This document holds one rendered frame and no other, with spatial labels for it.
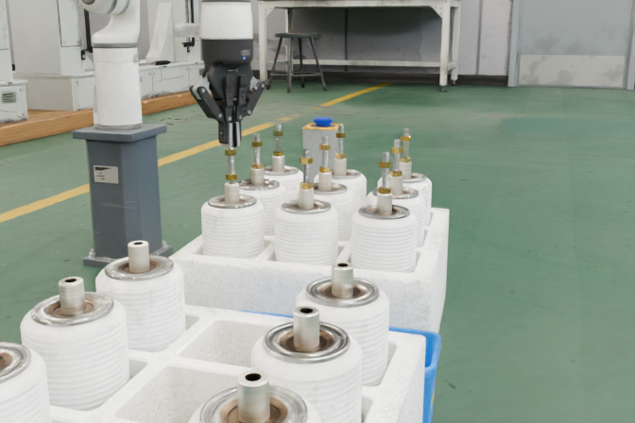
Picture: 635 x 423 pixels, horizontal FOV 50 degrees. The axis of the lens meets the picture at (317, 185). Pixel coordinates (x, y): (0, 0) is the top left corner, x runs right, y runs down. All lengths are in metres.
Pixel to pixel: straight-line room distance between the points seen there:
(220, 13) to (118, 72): 0.54
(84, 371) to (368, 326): 0.27
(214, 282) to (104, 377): 0.37
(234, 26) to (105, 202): 0.66
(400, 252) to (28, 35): 3.15
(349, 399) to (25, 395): 0.26
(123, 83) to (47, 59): 2.36
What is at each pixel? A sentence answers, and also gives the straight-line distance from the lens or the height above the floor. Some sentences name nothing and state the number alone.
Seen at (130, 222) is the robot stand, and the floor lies 0.11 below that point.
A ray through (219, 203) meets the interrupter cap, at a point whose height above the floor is 0.25.
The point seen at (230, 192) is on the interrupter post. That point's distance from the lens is 1.04.
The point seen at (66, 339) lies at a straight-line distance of 0.67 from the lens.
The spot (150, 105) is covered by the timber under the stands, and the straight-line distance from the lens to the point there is 4.21.
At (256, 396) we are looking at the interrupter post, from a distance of 0.49.
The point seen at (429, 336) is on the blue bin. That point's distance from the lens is 0.94.
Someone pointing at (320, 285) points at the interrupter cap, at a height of 0.25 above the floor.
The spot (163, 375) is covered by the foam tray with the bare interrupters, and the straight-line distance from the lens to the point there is 0.74.
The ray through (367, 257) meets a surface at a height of 0.20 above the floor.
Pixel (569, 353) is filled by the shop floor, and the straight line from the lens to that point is 1.21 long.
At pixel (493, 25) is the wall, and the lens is 6.20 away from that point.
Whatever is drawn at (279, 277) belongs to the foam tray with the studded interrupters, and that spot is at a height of 0.17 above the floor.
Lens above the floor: 0.52
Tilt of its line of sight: 13 degrees down
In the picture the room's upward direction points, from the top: straight up
